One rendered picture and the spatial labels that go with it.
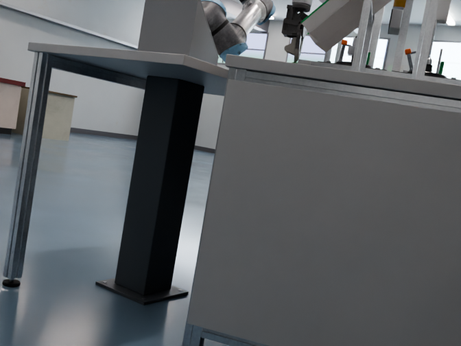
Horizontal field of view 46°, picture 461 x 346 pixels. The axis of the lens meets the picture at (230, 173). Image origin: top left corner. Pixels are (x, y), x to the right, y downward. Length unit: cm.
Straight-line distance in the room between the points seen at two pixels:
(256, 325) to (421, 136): 60
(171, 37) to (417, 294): 122
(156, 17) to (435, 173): 120
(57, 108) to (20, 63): 287
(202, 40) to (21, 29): 1099
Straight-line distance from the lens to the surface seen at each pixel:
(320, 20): 161
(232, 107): 134
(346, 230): 130
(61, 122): 1029
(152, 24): 207
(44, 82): 200
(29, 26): 1298
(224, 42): 219
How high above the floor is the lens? 67
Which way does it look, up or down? 4 degrees down
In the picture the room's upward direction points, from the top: 10 degrees clockwise
